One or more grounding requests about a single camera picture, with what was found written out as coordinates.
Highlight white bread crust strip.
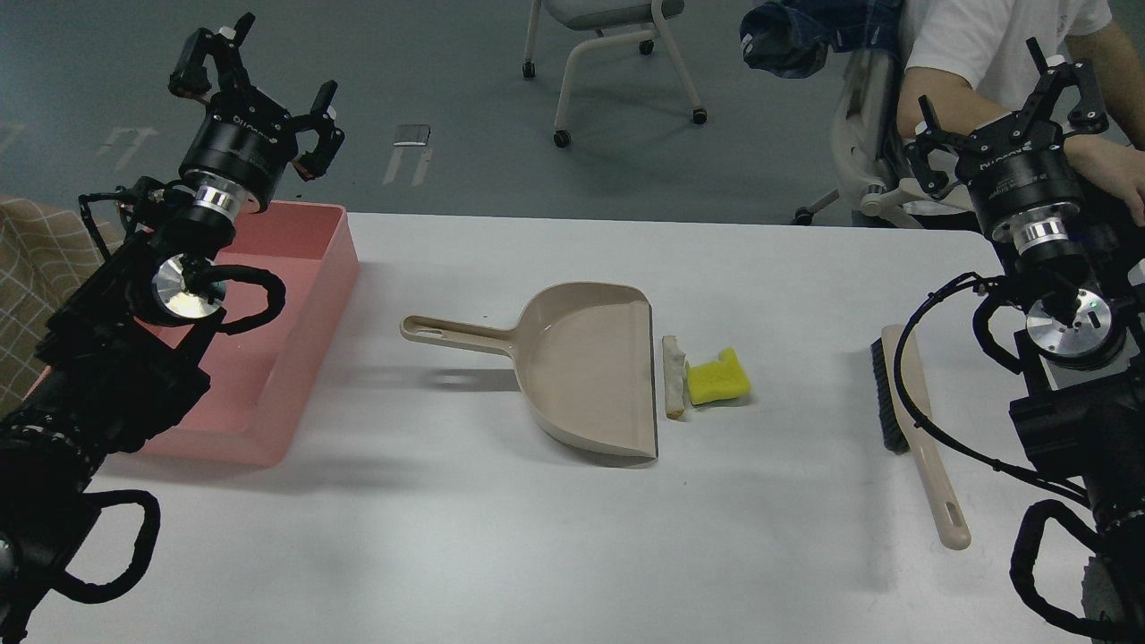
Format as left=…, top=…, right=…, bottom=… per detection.
left=662, top=335, right=686, bottom=421

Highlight silver floor socket plate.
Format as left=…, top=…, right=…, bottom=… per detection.
left=392, top=123, right=432, bottom=148

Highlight grey office chair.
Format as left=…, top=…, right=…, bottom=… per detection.
left=793, top=49, right=978, bottom=231

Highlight white rolling chair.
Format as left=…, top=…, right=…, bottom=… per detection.
left=522, top=0, right=708, bottom=149

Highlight person in white shirt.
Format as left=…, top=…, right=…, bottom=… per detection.
left=897, top=1, right=1144, bottom=225

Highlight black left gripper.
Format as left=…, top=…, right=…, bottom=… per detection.
left=169, top=13, right=346, bottom=213

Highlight beige checkered cloth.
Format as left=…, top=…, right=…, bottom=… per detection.
left=1, top=195, right=103, bottom=413

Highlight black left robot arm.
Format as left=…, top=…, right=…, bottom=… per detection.
left=1, top=13, right=346, bottom=643

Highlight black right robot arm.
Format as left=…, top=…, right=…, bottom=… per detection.
left=886, top=39, right=1144, bottom=643

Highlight beige brush black bristles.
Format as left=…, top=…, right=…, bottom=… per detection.
left=870, top=325, right=971, bottom=551

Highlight pink plastic bin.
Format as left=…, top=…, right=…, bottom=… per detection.
left=3, top=201, right=360, bottom=482

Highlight yellow sponge piece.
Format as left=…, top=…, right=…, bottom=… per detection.
left=684, top=347, right=751, bottom=406

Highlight beige plastic dustpan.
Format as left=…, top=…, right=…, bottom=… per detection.
left=400, top=282, right=658, bottom=460

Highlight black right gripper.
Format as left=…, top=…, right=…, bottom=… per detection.
left=905, top=38, right=1110, bottom=243

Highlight dark blue jacket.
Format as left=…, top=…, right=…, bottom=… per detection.
left=739, top=1, right=905, bottom=79

